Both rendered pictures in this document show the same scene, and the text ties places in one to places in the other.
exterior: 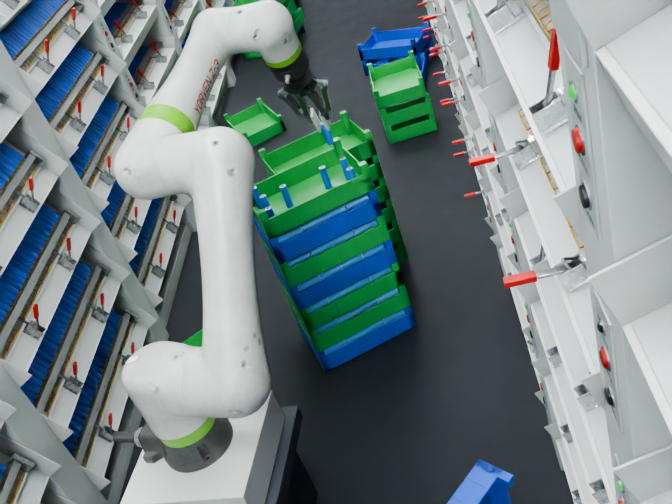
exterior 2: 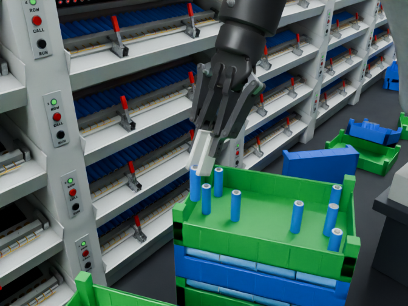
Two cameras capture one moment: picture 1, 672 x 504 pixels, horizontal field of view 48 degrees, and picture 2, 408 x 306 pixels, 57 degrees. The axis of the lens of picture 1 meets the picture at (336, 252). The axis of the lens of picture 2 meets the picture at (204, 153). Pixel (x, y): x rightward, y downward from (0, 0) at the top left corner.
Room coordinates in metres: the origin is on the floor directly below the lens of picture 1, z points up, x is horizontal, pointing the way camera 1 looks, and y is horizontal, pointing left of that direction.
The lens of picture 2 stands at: (2.28, 0.17, 0.95)
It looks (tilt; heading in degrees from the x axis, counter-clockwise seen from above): 29 degrees down; 208
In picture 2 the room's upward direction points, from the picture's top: straight up
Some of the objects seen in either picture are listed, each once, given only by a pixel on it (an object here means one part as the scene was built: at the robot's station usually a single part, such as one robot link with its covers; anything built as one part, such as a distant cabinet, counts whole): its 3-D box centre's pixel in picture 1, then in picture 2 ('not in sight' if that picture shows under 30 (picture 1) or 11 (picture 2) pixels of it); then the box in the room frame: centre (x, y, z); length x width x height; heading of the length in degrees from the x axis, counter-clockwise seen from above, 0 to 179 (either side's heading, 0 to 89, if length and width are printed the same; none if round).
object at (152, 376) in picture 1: (173, 391); not in sight; (1.13, 0.39, 0.52); 0.16 x 0.13 x 0.19; 61
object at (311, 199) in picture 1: (304, 186); (268, 208); (1.73, 0.02, 0.52); 0.30 x 0.20 x 0.08; 101
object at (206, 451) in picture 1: (170, 432); not in sight; (1.16, 0.45, 0.40); 0.26 x 0.15 x 0.06; 63
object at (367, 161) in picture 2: not in sight; (361, 150); (0.47, 0.10, 0.04); 0.30 x 0.20 x 0.08; 78
